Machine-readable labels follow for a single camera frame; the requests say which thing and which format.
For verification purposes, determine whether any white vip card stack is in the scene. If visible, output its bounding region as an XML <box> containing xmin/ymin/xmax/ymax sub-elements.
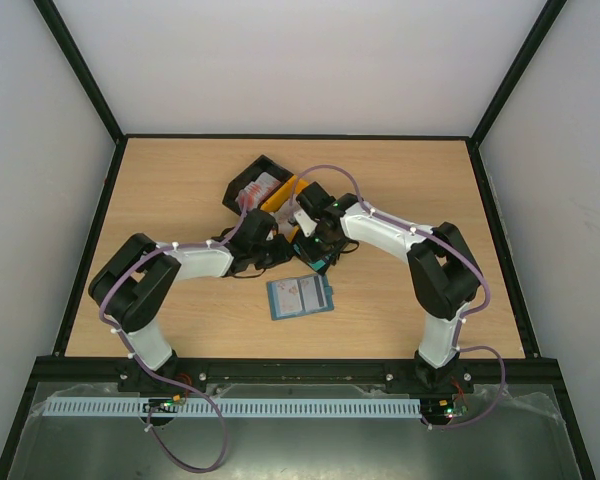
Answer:
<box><xmin>274</xmin><ymin>205</ymin><xmax>297</xmax><ymax>236</ymax></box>

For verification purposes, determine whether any black bin with teal cards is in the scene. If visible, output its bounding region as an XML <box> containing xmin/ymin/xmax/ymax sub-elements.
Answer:
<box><xmin>291</xmin><ymin>233</ymin><xmax>345</xmax><ymax>275</ymax></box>

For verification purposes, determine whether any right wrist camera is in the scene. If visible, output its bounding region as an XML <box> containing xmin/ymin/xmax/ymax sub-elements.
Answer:
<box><xmin>293</xmin><ymin>209</ymin><xmax>317</xmax><ymax>237</ymax></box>

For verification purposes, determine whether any yellow bin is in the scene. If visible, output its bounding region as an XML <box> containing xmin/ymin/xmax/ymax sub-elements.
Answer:
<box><xmin>259</xmin><ymin>175</ymin><xmax>308</xmax><ymax>242</ymax></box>

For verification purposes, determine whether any black enclosure frame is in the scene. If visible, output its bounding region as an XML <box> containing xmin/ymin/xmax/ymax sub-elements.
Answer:
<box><xmin>0</xmin><ymin>0</ymin><xmax>595</xmax><ymax>479</ymax></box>

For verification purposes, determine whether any white floral card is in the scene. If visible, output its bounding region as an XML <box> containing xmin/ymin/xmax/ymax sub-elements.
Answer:
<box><xmin>273</xmin><ymin>279</ymin><xmax>302</xmax><ymax>316</ymax></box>

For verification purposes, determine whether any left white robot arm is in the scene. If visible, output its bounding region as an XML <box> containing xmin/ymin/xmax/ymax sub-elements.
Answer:
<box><xmin>88</xmin><ymin>210</ymin><xmax>294</xmax><ymax>392</ymax></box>

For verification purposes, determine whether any black bin with red cards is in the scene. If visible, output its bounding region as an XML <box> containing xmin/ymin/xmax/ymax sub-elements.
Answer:
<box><xmin>222</xmin><ymin>155</ymin><xmax>293</xmax><ymax>214</ymax></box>

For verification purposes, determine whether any red patterned card stack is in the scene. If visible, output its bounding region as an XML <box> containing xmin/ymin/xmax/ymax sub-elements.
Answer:
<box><xmin>236</xmin><ymin>172</ymin><xmax>281</xmax><ymax>210</ymax></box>

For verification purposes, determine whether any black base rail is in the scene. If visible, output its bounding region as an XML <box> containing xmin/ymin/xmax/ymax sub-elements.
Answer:
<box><xmin>28</xmin><ymin>356</ymin><xmax>565</xmax><ymax>397</ymax></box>

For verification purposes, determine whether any teal card stack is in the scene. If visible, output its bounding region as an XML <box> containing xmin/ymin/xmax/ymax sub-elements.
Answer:
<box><xmin>293</xmin><ymin>243</ymin><xmax>329</xmax><ymax>274</ymax></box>

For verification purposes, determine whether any light blue slotted cable duct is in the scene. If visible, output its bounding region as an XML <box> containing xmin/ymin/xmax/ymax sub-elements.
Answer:
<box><xmin>42</xmin><ymin>397</ymin><xmax>421</xmax><ymax>419</ymax></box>

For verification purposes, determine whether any blue card holder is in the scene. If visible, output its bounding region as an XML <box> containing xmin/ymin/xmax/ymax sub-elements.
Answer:
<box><xmin>266</xmin><ymin>274</ymin><xmax>334</xmax><ymax>321</ymax></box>

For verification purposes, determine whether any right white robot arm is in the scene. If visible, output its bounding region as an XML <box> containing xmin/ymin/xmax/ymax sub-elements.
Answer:
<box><xmin>290</xmin><ymin>182</ymin><xmax>485</xmax><ymax>392</ymax></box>

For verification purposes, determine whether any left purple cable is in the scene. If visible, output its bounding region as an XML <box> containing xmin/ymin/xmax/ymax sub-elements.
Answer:
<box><xmin>98</xmin><ymin>192</ymin><xmax>229</xmax><ymax>473</ymax></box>

